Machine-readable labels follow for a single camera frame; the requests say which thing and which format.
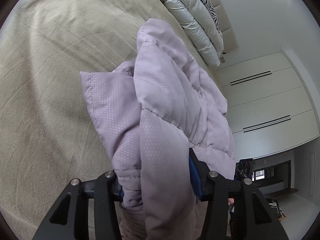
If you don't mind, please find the mauve puffer jacket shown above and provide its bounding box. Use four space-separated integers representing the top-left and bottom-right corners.
80 18 235 239

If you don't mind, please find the operator hand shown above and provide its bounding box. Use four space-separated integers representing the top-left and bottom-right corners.
228 198 234 205

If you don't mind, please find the dark desk with monitor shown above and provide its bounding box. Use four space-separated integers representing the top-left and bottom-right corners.
253 160 298 199

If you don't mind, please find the white wardrobe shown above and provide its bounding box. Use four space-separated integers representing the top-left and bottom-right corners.
217 53 319 160

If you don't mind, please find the beige bed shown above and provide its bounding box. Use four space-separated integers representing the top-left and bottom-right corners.
1 0 217 239

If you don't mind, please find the beige padded headboard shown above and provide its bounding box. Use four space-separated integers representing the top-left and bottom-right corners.
210 0 238 54

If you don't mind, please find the white folded duvet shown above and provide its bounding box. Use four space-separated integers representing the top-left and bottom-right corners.
160 0 224 67

